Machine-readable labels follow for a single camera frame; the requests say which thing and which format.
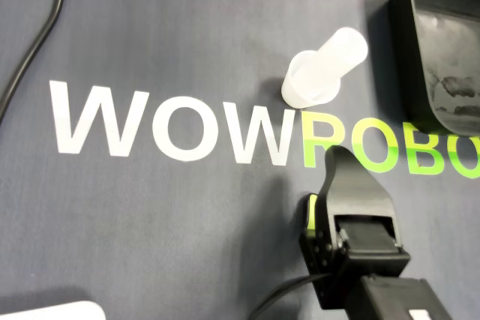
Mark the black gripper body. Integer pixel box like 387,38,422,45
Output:
298,214,413,312

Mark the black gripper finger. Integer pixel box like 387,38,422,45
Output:
316,145,398,232

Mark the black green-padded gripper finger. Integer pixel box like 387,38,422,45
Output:
299,192,320,241

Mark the white plastic cup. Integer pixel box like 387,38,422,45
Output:
313,26,369,87

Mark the dark grey WOWROBO printed mat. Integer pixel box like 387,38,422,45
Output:
0,0,480,320

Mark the black plastic tray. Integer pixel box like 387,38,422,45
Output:
382,0,480,136

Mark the white desk lamp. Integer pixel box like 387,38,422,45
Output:
0,300,107,320

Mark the black servo wire bundle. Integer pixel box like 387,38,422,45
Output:
249,274,324,320

